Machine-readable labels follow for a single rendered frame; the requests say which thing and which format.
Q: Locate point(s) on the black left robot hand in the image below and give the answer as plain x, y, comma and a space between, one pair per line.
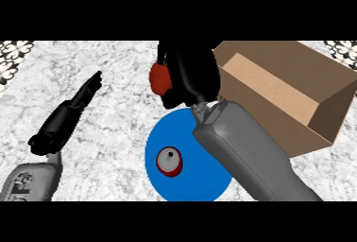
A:
58, 126

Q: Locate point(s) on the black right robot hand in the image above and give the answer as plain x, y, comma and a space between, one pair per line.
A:
193, 72

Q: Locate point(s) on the red bell pepper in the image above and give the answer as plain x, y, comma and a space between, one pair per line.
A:
160, 78

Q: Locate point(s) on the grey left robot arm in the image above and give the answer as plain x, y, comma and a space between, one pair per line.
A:
33, 181

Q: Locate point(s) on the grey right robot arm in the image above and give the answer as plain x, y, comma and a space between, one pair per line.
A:
247, 151

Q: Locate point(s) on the brown cardboard box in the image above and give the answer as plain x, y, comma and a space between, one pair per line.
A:
284, 91

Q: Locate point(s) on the blue plate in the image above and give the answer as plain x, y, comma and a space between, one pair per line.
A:
187, 170

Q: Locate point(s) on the red can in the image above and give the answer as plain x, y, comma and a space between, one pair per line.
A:
170, 162

